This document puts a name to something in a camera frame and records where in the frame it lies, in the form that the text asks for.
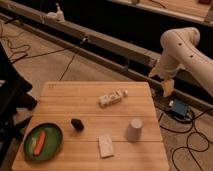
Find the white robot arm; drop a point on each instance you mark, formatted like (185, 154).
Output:
(179, 48)

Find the white object on rail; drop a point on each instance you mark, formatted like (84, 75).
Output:
(58, 15)

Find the black chair frame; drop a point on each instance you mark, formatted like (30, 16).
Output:
(13, 95)

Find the orange carrot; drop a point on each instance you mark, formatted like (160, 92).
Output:
(39, 144)

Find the grey metal rail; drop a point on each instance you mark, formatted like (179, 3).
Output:
(113, 29)

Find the black eraser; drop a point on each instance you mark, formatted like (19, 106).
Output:
(77, 124)

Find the blue power box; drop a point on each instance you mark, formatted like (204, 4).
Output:
(178, 108)

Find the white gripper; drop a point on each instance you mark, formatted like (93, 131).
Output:
(166, 68)

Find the green plate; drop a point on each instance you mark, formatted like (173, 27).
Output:
(52, 144)

